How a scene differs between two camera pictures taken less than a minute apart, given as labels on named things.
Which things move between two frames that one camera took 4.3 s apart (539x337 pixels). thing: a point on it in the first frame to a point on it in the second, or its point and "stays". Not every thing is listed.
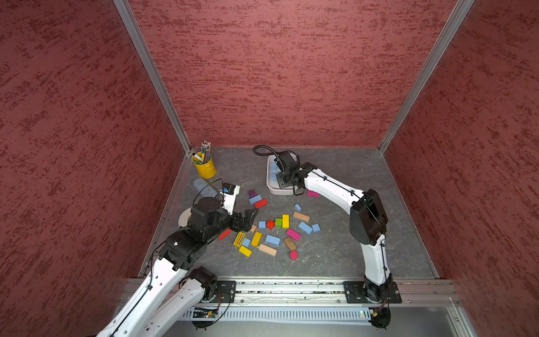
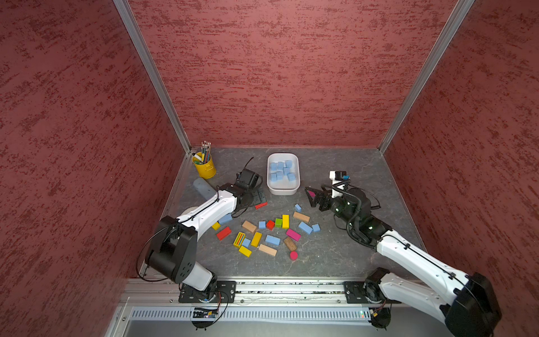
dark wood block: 290,243 stays
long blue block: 305,227 stays
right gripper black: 283,183 to 318,196
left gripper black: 247,221 to 257,199
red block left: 224,234 stays
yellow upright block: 285,221 stays
